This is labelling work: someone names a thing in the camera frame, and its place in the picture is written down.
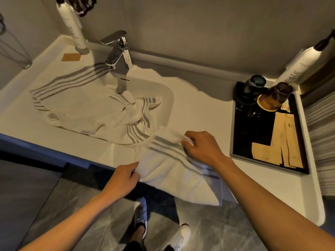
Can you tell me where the blue glass cup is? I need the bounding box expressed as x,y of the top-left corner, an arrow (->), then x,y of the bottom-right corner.
242,75 -> 267,101

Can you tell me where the person's right forearm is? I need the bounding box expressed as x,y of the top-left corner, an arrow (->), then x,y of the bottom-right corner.
216,157 -> 335,251

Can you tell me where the black tray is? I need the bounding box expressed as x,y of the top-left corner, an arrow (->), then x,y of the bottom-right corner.
230,81 -> 310,175

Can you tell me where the amber ribbed glass cup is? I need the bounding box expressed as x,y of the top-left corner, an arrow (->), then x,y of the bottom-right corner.
257,82 -> 293,112

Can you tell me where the person's right white shoe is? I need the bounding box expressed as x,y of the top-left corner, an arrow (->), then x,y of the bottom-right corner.
167,223 -> 192,251

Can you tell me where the white pump bottle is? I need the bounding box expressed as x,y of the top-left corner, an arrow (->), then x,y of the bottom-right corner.
55,0 -> 90,55
276,30 -> 335,85

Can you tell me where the person's left hand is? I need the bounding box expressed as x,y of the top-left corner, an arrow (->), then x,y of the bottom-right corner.
100,162 -> 141,201

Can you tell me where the person's right hand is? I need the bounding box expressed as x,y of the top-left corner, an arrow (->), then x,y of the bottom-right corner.
181,130 -> 228,170

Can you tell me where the large striped white towel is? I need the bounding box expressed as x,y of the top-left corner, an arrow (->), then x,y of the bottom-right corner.
29,62 -> 136,136

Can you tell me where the person's white shoe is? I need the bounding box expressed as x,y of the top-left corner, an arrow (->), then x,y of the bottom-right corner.
167,223 -> 192,251
133,197 -> 148,239

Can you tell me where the small striped white towel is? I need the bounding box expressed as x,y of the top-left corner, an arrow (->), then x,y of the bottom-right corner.
136,125 -> 223,207

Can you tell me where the person's left forearm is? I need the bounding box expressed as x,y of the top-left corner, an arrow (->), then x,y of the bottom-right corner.
20,192 -> 116,251

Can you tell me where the small tan soap packet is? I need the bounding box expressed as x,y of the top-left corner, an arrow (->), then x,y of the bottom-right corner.
61,53 -> 81,62

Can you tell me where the person's left white shoe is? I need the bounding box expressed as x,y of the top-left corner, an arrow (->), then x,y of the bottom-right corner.
133,197 -> 148,239

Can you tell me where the dark patterned hanging garment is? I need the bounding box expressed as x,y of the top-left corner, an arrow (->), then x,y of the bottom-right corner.
64,0 -> 97,17

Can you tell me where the chrome faucet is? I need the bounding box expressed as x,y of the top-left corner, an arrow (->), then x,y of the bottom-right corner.
100,30 -> 134,70

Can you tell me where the square kraft paper packet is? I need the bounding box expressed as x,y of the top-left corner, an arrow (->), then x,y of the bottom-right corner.
252,142 -> 283,166

